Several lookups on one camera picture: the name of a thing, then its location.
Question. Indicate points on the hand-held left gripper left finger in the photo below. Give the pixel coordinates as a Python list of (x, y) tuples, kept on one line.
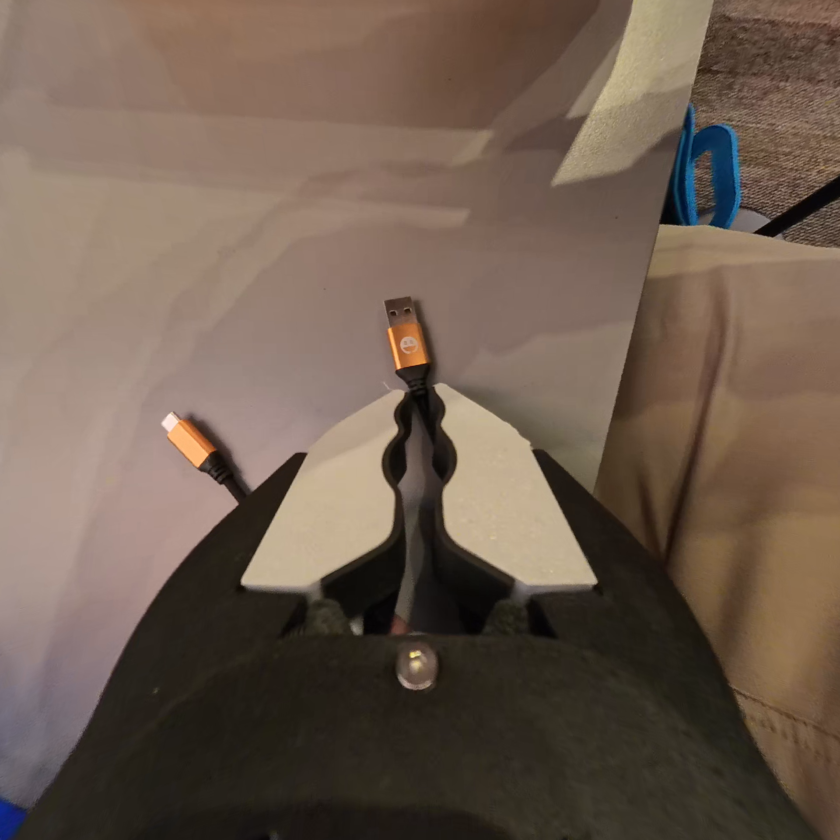
[(328, 518)]

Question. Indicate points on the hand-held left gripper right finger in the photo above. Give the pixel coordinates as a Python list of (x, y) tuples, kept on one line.
[(512, 518)]

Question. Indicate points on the person's beige trouser leg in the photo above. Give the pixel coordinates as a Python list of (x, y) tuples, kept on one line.
[(735, 459)]

